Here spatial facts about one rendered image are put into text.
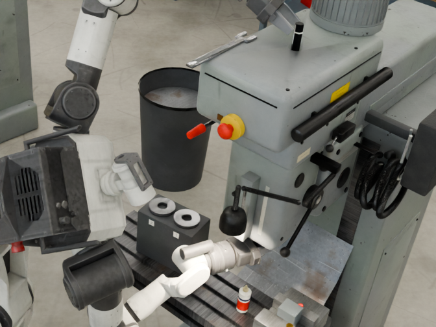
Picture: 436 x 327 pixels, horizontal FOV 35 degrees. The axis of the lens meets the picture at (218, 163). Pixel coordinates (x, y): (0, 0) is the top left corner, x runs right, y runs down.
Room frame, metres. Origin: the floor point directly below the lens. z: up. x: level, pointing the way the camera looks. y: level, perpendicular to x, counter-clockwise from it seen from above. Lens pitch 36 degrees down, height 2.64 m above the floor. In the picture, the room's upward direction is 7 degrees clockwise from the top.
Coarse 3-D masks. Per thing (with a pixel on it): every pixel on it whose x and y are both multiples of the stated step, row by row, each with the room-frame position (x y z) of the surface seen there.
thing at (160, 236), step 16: (144, 208) 1.80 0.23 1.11; (160, 208) 1.81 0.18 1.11; (176, 208) 1.82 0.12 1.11; (144, 224) 1.77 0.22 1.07; (160, 224) 1.74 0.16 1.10; (176, 224) 1.73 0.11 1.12; (192, 224) 1.73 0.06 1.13; (208, 224) 1.78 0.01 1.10; (144, 240) 1.77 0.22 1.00; (160, 240) 1.74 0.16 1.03; (176, 240) 1.71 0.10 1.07; (192, 240) 1.69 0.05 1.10; (160, 256) 1.74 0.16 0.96
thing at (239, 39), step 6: (240, 36) 1.57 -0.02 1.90; (252, 36) 1.58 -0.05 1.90; (228, 42) 1.53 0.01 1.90; (234, 42) 1.53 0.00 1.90; (240, 42) 1.54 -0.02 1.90; (246, 42) 1.55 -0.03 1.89; (222, 48) 1.49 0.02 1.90; (228, 48) 1.50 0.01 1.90; (204, 54) 1.45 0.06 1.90; (210, 54) 1.45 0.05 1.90; (216, 54) 1.46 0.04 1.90; (192, 60) 1.41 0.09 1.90; (198, 60) 1.41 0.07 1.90; (204, 60) 1.42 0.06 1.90; (192, 66) 1.39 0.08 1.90
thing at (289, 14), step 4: (284, 4) 1.60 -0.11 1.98; (280, 8) 1.60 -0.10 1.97; (284, 8) 1.60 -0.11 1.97; (288, 8) 1.60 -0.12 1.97; (280, 12) 1.60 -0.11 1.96; (284, 12) 1.60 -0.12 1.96; (288, 12) 1.60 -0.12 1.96; (292, 12) 1.59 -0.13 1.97; (284, 16) 1.60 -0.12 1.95; (288, 16) 1.60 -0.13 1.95; (292, 16) 1.59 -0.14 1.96; (296, 16) 1.59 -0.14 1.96; (288, 20) 1.60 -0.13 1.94; (292, 20) 1.59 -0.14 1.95; (296, 20) 1.59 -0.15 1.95; (292, 24) 1.59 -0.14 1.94
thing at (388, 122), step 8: (368, 112) 1.73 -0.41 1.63; (376, 112) 1.74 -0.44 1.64; (368, 120) 1.73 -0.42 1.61; (376, 120) 1.71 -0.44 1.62; (384, 120) 1.70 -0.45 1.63; (392, 120) 1.70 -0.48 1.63; (384, 128) 1.69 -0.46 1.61; (392, 128) 1.68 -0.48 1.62; (400, 128) 1.67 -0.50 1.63; (408, 128) 1.67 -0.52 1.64; (400, 136) 1.67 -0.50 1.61; (408, 136) 1.65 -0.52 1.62
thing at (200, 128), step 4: (200, 124) 1.44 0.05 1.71; (204, 124) 1.45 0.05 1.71; (208, 124) 1.45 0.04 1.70; (212, 124) 1.46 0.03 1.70; (196, 128) 1.42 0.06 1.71; (200, 128) 1.42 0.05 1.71; (204, 128) 1.43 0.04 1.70; (188, 132) 1.40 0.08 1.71; (192, 132) 1.40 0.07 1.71; (196, 132) 1.41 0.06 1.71; (200, 132) 1.42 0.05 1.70; (188, 136) 1.40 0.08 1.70; (192, 136) 1.39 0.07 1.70
